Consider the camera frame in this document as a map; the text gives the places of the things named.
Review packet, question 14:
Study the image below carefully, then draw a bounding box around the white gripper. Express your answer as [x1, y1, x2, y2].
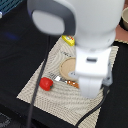
[74, 44, 114, 100]

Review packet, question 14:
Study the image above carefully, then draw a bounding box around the yellow butter box toy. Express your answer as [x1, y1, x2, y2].
[62, 35, 75, 46]

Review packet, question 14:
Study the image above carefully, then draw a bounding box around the red toy tomato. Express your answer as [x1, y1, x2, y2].
[39, 77, 53, 91]

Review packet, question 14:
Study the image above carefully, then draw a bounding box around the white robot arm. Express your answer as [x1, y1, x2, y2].
[27, 0, 125, 98]

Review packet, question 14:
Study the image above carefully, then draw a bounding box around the round beige plate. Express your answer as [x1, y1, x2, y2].
[59, 57, 78, 81]

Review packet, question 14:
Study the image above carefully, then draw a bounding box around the beige woven placemat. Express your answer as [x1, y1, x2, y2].
[16, 32, 120, 128]

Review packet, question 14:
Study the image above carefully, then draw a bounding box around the beige bowl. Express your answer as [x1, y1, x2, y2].
[121, 7, 128, 31]

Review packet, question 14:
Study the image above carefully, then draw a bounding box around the knife with orange handle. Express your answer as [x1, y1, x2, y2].
[61, 51, 72, 57]

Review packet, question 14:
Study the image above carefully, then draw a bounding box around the fork with orange handle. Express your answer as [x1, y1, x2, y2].
[49, 72, 79, 88]

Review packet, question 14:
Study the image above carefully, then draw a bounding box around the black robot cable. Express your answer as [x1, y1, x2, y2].
[25, 34, 52, 128]

